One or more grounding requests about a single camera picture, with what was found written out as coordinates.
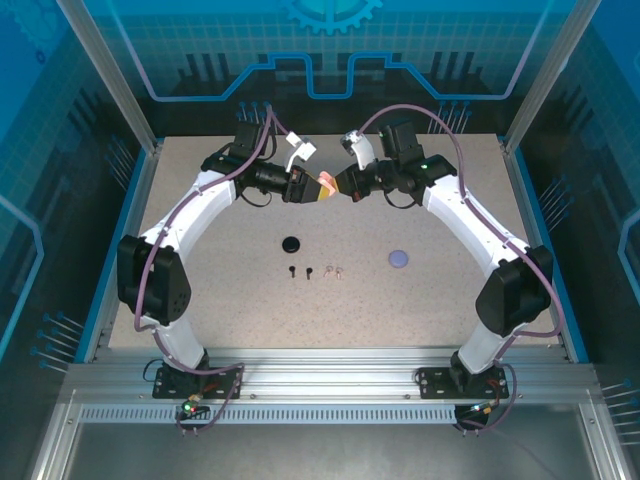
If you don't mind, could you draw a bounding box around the aluminium blue side rail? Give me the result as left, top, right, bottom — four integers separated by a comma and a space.
74, 142, 164, 364
499, 137, 589, 364

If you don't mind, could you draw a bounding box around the small connector board with LED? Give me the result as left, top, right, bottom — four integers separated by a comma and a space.
455, 399, 502, 426
174, 393, 211, 421

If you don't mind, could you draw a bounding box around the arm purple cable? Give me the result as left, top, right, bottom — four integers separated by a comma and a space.
133, 103, 301, 436
355, 103, 566, 437

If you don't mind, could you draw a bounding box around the slotted grey cable duct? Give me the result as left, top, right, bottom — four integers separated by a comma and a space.
78, 405, 461, 426

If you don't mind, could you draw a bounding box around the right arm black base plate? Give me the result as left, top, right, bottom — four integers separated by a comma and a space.
417, 367, 511, 401

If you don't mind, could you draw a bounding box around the aluminium frame cross beam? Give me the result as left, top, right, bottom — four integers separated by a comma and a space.
64, 347, 596, 406

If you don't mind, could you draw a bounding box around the aluminium lower frame rail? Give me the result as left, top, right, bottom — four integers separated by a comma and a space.
27, 389, 84, 480
577, 394, 624, 480

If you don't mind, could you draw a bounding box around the aluminium frame post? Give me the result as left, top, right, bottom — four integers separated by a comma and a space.
54, 0, 164, 151
502, 0, 604, 151

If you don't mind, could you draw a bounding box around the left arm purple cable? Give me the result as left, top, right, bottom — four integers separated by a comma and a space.
133, 103, 301, 436

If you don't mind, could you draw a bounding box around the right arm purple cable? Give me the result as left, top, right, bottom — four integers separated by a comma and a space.
355, 103, 566, 437

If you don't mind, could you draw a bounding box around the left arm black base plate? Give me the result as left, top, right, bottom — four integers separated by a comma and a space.
152, 366, 246, 401

